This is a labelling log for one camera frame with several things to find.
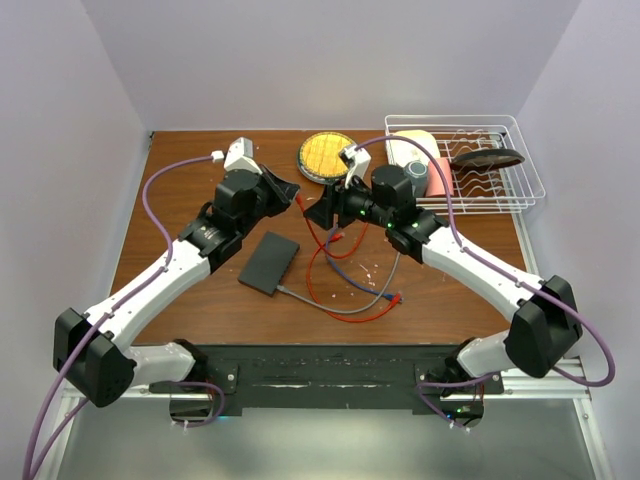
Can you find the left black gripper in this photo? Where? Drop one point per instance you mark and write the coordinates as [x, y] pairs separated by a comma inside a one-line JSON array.
[[287, 190]]

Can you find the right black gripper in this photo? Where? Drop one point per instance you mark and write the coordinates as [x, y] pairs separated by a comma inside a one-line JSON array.
[[333, 201]]

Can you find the black network switch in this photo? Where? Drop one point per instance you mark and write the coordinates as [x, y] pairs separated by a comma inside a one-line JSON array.
[[268, 264]]

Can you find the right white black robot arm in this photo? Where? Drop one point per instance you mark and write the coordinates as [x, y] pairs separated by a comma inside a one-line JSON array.
[[540, 331]]

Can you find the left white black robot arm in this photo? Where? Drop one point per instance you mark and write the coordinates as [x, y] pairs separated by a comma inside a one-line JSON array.
[[94, 350]]

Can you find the yellow round plate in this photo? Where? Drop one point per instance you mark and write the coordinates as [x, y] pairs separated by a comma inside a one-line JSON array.
[[319, 160]]

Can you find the cream plate in rack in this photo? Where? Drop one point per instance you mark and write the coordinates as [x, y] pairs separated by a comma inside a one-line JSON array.
[[400, 152]]

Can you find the grey mug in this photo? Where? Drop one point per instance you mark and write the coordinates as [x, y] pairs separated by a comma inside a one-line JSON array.
[[418, 174]]

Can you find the pink cup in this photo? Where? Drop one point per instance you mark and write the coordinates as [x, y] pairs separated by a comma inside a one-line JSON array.
[[440, 178]]

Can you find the dark brown plate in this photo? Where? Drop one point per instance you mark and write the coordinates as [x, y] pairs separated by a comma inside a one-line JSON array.
[[485, 160]]

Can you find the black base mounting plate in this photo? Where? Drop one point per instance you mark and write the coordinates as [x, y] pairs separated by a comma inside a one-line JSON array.
[[391, 377]]

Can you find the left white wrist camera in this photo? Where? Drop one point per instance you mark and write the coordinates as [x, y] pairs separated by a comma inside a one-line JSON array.
[[239, 156]]

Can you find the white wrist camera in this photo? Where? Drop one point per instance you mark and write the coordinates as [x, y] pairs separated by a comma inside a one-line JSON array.
[[357, 161], [239, 156]]

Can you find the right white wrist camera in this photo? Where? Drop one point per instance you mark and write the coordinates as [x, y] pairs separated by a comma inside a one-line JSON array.
[[357, 161]]

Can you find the white wire dish rack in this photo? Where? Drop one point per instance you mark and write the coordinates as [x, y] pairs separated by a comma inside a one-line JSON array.
[[512, 189]]

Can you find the aluminium frame rail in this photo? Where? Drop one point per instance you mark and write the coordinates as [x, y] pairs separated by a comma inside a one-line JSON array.
[[205, 401]]

